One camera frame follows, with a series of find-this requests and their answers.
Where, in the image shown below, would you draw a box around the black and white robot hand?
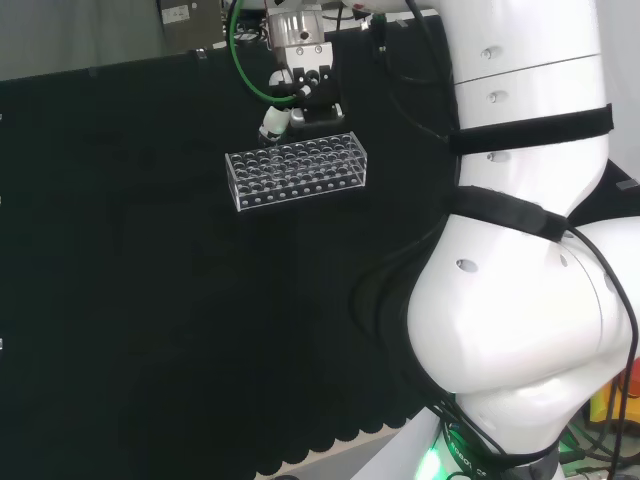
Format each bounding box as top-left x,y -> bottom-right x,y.
256,42 -> 347,147

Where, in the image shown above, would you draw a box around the clear plastic test tube rack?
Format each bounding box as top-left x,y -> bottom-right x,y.
224,130 -> 370,214

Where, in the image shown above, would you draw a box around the grey metal cabinet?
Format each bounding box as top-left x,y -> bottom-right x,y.
158,0 -> 225,53

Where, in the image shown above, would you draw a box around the black bench cloth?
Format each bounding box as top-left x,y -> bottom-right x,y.
0,20 -> 640,480

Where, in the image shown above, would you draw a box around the yellow box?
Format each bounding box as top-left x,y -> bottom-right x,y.
588,383 -> 632,427

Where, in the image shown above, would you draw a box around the green robot cable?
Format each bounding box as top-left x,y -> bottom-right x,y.
227,0 -> 302,107

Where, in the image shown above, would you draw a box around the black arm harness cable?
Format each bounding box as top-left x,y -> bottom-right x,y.
348,0 -> 640,474

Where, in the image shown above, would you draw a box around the coiled black cable bundle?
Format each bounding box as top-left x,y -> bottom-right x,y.
222,17 -> 271,50

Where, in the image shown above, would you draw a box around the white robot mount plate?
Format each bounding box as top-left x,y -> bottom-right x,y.
349,405 -> 447,480

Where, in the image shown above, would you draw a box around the tangled black floor cables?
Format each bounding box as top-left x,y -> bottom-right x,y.
558,414 -> 640,480

